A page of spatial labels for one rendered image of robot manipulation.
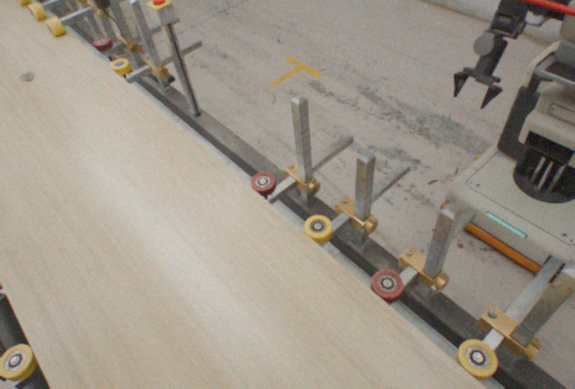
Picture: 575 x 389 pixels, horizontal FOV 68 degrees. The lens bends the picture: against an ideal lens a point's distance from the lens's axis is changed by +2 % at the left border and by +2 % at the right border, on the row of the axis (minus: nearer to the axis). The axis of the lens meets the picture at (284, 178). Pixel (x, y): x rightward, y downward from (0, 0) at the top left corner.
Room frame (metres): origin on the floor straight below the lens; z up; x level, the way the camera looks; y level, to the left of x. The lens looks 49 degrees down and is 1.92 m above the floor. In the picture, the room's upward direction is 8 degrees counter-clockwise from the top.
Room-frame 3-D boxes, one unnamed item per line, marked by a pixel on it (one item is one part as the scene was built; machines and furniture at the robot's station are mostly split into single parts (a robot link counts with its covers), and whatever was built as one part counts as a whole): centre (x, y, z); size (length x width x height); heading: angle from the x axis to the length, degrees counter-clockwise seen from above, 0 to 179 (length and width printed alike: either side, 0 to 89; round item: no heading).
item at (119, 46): (2.05, 0.61, 0.84); 0.43 x 0.03 x 0.04; 125
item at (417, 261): (0.56, -0.35, 0.81); 0.14 x 0.06 x 0.05; 35
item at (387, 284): (0.49, -0.22, 0.85); 0.08 x 0.08 x 0.11
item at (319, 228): (0.69, -0.08, 0.85); 0.08 x 0.08 x 0.11
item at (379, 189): (0.81, -0.24, 0.83); 0.43 x 0.03 x 0.04; 125
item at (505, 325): (0.36, -0.50, 0.81); 0.14 x 0.06 x 0.05; 35
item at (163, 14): (1.55, 0.36, 1.18); 0.07 x 0.07 x 0.08; 35
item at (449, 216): (0.54, -0.36, 0.88); 0.04 x 0.04 x 0.48; 35
